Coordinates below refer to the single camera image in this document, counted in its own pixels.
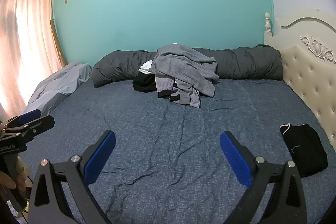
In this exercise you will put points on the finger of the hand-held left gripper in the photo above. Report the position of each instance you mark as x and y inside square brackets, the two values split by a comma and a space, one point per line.
[30, 116]
[39, 124]

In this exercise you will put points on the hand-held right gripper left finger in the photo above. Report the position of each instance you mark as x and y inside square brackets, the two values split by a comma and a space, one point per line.
[101, 158]

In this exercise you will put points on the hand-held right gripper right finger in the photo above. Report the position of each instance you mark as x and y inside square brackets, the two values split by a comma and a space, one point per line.
[235, 158]

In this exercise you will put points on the grey knit sweater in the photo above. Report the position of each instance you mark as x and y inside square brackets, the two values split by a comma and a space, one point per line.
[183, 64]

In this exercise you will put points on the person's left hand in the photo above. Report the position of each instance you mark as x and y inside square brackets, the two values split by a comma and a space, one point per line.
[22, 174]

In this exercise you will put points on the light grey blanket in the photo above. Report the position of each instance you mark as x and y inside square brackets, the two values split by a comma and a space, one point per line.
[57, 85]

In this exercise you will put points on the blue bed sheet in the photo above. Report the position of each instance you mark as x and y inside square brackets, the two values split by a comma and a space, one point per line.
[157, 134]

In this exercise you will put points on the pink curtain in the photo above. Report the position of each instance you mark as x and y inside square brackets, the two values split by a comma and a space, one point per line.
[26, 43]

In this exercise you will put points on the black garment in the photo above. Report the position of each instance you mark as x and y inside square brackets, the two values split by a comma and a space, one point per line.
[143, 82]

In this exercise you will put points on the dark grey rolled duvet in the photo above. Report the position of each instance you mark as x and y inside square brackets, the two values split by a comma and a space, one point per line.
[118, 66]

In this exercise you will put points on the grey jacket with black cuffs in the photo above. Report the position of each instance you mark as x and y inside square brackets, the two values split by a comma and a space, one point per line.
[165, 85]

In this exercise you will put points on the white garment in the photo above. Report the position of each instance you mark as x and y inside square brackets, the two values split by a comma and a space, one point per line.
[145, 66]

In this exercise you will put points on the cream tufted headboard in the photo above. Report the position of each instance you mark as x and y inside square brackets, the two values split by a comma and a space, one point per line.
[302, 64]

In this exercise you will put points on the wooden window frame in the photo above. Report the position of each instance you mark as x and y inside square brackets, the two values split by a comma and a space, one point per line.
[56, 43]

